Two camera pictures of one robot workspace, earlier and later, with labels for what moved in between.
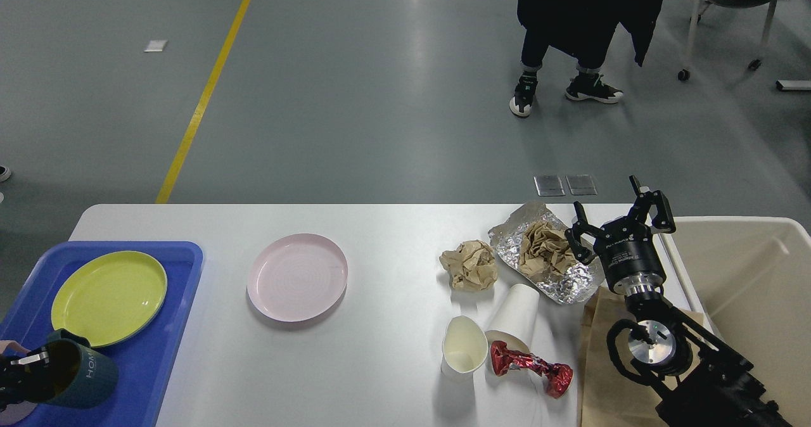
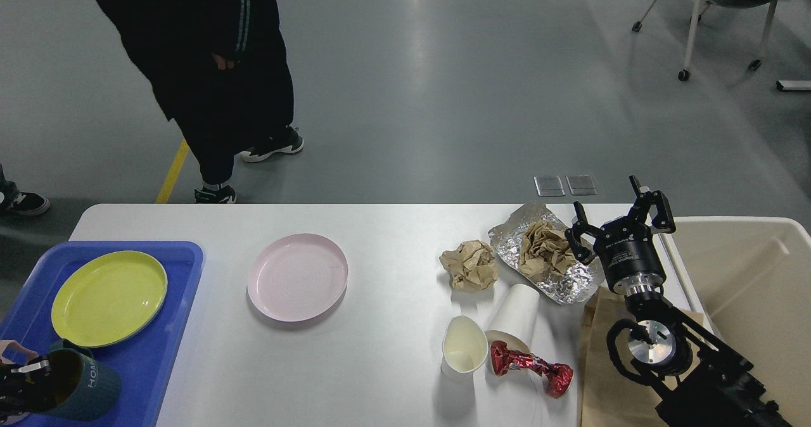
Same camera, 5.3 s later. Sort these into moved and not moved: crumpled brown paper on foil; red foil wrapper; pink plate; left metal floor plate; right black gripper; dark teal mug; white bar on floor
Moved: dark teal mug
Not moved: red foil wrapper; crumpled brown paper on foil; white bar on floor; right black gripper; pink plate; left metal floor plate
